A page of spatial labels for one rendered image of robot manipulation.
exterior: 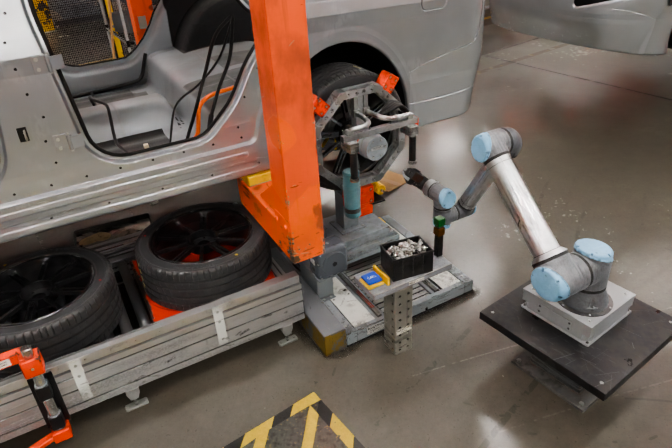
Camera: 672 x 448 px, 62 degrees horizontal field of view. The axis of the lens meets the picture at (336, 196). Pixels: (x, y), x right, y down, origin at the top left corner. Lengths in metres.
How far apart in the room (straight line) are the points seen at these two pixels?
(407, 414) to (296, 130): 1.30
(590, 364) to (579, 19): 2.99
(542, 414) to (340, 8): 2.03
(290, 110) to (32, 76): 1.02
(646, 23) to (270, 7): 3.29
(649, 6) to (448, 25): 1.94
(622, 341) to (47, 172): 2.49
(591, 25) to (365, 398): 3.31
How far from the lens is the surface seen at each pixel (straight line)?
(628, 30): 4.79
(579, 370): 2.47
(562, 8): 4.88
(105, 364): 2.63
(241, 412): 2.67
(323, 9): 2.79
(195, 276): 2.64
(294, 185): 2.34
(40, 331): 2.61
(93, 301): 2.66
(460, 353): 2.86
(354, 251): 3.21
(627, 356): 2.59
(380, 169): 3.04
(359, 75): 2.87
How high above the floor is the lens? 2.00
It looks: 29 degrees down
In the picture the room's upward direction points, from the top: 4 degrees counter-clockwise
